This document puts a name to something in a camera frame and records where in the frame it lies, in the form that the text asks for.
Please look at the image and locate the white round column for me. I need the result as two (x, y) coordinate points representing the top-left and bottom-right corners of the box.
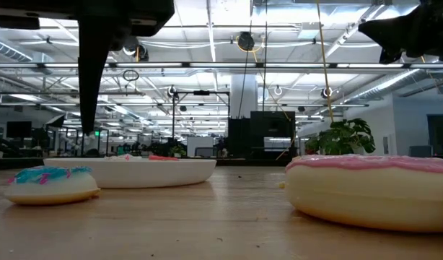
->
(229, 74), (259, 120)

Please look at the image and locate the black metal frame rig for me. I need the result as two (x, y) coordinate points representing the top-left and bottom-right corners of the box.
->
(171, 90), (231, 139)

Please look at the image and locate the yellow hanging cable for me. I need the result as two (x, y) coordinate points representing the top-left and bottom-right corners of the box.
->
(315, 0), (335, 124)

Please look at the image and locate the green potted plant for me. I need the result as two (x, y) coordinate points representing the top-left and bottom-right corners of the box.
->
(304, 118), (377, 157)

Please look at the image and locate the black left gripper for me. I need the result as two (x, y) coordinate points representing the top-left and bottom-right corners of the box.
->
(0, 0), (176, 136)

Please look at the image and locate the gray office chair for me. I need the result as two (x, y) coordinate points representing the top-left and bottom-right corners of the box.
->
(408, 144), (434, 158)

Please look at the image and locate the ceiling cable reel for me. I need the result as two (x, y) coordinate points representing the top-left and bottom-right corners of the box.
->
(236, 31), (256, 52)

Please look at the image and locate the pink iced donut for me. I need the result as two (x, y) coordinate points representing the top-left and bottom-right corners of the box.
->
(284, 154), (443, 233)

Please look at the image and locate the black computer monitor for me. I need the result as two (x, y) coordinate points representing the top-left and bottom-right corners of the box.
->
(5, 121), (32, 139)

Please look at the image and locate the blue iced donut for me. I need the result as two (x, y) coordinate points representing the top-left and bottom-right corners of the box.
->
(4, 165), (101, 207)

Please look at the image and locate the white partition board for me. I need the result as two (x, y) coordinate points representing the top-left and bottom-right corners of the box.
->
(186, 136), (214, 158)

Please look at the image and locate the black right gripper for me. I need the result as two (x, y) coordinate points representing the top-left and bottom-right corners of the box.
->
(358, 0), (443, 65)

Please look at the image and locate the long horizontal light strip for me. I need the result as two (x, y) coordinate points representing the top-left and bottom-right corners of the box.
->
(0, 61), (443, 70)

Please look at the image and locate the black cabinet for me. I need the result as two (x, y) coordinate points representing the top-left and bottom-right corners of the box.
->
(227, 110), (297, 160)

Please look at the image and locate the small green plant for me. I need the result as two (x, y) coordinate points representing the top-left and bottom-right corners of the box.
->
(169, 144), (188, 158)

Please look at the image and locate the white iced donut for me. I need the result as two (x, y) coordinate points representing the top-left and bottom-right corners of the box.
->
(103, 153), (144, 162)

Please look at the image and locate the white round plate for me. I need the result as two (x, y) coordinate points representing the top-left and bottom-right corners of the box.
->
(43, 157), (218, 189)

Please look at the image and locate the black hanging cable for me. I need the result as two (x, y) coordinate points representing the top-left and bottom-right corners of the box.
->
(261, 0), (269, 113)

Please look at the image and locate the black softbox lamp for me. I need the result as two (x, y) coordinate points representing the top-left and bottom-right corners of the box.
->
(45, 114), (66, 129)

